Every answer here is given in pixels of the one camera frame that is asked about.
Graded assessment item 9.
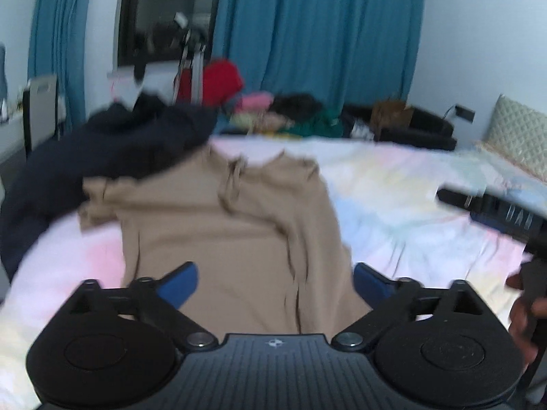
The dark window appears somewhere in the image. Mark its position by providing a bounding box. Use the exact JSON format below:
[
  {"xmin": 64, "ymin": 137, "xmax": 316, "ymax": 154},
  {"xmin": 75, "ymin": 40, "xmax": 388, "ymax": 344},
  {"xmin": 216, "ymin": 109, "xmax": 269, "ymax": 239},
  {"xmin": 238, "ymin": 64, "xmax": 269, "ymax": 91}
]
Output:
[{"xmin": 117, "ymin": 0, "xmax": 223, "ymax": 69}]

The tan shirt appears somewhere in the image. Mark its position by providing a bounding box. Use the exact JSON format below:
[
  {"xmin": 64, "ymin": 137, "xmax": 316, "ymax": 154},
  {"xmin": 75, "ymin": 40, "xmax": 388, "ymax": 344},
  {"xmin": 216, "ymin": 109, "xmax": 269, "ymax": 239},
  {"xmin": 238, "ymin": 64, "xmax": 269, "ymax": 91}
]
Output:
[{"xmin": 78, "ymin": 147, "xmax": 373, "ymax": 336}]

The wide teal curtain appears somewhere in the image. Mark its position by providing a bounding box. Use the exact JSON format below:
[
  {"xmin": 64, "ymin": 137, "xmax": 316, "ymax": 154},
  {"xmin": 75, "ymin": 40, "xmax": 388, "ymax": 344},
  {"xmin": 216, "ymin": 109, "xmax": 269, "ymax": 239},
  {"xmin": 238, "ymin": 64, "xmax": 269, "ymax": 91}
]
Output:
[{"xmin": 211, "ymin": 0, "xmax": 426, "ymax": 114}]

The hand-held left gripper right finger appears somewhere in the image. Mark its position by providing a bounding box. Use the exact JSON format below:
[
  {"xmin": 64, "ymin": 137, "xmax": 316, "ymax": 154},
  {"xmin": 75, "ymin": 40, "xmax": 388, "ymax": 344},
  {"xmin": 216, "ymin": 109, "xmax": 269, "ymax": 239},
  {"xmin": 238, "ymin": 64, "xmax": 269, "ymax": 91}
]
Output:
[{"xmin": 332, "ymin": 262, "xmax": 480, "ymax": 352}]

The dark navy garment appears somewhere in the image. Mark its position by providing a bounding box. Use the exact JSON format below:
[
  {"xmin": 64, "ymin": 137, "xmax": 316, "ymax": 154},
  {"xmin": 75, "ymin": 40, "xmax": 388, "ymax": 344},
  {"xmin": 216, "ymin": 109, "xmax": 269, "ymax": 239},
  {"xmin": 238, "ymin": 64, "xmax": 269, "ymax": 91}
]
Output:
[{"xmin": 0, "ymin": 93, "xmax": 221, "ymax": 282}]

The pink garment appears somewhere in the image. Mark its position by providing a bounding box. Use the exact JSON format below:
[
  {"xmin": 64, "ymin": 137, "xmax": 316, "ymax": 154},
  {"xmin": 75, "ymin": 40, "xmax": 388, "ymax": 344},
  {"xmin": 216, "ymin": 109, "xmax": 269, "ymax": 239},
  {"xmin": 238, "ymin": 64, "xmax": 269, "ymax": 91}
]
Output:
[{"xmin": 235, "ymin": 91, "xmax": 275, "ymax": 114}]

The narrow teal curtain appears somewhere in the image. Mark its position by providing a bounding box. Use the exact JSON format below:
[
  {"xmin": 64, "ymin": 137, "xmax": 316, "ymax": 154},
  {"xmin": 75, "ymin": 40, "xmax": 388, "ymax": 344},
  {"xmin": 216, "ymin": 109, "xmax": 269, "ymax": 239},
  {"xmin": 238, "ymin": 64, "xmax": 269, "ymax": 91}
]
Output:
[{"xmin": 27, "ymin": 0, "xmax": 97, "ymax": 123}]

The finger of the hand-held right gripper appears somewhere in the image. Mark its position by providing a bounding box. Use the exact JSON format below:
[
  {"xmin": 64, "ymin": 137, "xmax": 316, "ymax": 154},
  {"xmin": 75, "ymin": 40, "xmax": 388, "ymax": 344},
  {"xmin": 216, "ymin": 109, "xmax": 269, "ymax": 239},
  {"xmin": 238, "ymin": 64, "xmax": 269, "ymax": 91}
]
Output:
[{"xmin": 436, "ymin": 187, "xmax": 485, "ymax": 215}]

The bed with pastel sheet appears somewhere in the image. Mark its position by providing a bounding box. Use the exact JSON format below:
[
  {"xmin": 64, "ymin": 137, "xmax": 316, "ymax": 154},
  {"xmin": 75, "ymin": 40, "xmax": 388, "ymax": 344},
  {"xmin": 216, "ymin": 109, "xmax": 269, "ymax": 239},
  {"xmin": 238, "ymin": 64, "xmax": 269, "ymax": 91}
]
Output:
[{"xmin": 0, "ymin": 134, "xmax": 547, "ymax": 410}]

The brown bag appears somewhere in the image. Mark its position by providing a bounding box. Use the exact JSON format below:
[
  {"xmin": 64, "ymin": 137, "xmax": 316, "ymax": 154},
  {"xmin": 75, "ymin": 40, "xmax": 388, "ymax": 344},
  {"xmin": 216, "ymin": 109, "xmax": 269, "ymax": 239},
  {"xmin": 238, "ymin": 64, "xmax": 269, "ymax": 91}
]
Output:
[{"xmin": 370, "ymin": 100, "xmax": 414, "ymax": 131}]

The quilted pale green pillow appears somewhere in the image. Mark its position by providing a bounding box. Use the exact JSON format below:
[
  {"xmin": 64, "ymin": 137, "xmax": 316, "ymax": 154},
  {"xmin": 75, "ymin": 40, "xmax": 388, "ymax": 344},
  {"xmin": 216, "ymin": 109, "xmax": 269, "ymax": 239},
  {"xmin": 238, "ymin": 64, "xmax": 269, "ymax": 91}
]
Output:
[{"xmin": 484, "ymin": 93, "xmax": 547, "ymax": 179}]

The green garment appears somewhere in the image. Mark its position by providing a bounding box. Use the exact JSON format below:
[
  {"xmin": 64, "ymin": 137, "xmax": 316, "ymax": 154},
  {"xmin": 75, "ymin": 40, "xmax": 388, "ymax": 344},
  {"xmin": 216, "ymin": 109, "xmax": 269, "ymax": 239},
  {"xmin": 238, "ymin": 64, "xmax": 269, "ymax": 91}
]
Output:
[{"xmin": 278, "ymin": 110, "xmax": 345, "ymax": 138}]

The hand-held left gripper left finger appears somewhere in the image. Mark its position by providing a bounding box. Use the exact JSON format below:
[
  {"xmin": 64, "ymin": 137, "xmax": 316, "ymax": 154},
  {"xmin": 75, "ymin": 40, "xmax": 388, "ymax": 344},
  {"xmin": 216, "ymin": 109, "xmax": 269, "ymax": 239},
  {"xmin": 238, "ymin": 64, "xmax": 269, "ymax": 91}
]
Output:
[{"xmin": 69, "ymin": 261, "xmax": 219, "ymax": 350}]

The yellow garment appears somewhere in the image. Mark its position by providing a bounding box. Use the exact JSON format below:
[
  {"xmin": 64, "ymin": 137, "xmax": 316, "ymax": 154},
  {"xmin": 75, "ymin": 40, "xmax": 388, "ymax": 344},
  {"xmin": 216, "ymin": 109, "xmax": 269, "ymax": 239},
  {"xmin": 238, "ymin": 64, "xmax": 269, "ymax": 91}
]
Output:
[{"xmin": 230, "ymin": 113, "xmax": 283, "ymax": 134}]

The black sofa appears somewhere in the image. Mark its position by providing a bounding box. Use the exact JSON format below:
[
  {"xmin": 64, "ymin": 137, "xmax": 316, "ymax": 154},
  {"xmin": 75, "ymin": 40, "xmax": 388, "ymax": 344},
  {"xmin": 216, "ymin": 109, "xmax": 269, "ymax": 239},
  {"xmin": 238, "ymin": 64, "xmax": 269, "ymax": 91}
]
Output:
[{"xmin": 341, "ymin": 104, "xmax": 457, "ymax": 151}]

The metal stand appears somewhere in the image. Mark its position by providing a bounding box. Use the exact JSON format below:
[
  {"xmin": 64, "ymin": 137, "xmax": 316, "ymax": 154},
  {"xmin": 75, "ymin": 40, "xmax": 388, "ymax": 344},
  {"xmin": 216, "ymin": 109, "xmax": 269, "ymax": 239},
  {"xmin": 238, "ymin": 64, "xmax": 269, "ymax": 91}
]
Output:
[{"xmin": 173, "ymin": 12, "xmax": 206, "ymax": 106}]

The black garment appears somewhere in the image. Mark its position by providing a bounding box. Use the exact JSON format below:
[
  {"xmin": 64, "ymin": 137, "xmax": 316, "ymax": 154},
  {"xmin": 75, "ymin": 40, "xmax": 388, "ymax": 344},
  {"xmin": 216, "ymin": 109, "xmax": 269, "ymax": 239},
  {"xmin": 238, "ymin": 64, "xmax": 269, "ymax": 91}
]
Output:
[{"xmin": 271, "ymin": 93, "xmax": 324, "ymax": 119}]

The grey chair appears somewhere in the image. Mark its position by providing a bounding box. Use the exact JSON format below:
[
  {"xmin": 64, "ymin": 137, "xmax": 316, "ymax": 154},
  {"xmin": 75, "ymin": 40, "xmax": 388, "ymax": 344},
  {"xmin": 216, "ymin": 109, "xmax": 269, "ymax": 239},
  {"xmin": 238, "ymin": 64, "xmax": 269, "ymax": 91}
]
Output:
[{"xmin": 23, "ymin": 73, "xmax": 59, "ymax": 155}]

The red garment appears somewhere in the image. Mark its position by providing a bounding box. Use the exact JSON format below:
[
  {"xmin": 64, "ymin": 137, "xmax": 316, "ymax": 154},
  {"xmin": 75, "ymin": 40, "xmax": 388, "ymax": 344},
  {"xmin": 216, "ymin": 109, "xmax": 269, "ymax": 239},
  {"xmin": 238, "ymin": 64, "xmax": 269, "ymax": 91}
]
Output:
[{"xmin": 177, "ymin": 58, "xmax": 244, "ymax": 108}]

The person's right hand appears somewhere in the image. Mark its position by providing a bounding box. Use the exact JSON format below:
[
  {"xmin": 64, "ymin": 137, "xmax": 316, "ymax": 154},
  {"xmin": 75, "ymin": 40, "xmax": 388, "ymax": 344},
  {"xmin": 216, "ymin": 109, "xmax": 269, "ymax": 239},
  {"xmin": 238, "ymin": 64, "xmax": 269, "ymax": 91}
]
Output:
[{"xmin": 506, "ymin": 272, "xmax": 540, "ymax": 365}]

